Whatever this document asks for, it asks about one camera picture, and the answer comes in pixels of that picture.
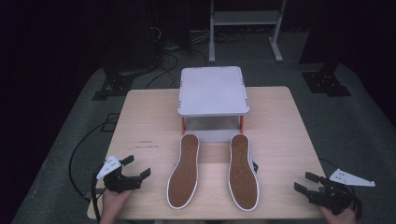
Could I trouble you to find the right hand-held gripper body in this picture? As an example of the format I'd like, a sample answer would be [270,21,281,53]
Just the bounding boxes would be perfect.
[306,168,376,217]

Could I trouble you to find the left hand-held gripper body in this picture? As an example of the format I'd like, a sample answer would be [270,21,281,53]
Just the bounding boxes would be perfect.
[95,155,144,194]

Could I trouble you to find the black canvas sneaker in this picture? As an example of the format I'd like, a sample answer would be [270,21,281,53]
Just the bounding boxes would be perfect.
[228,133,261,213]
[166,133,201,210]

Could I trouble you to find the white two-tier shoe rack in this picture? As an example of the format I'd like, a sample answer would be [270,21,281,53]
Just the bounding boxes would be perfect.
[177,65,250,144]

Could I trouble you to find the person's right hand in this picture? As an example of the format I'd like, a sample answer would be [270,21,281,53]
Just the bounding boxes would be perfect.
[318,205,359,224]

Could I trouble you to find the person's left hand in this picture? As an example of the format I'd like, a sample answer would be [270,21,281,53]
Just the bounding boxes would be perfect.
[100,189,134,224]

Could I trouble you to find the black stand base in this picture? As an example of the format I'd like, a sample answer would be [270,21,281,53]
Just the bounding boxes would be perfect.
[301,60,352,98]
[92,59,158,102]

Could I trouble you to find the thick black cable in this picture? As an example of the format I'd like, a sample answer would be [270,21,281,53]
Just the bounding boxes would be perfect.
[91,164,106,224]

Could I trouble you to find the thin black cable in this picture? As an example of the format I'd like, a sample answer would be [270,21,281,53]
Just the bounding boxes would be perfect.
[68,120,110,200]

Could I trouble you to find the bundle of black floor cables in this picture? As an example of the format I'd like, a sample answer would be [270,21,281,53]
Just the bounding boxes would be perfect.
[144,26,209,90]

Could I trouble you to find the white metal desk frame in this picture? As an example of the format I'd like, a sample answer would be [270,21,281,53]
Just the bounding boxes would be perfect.
[208,0,288,63]

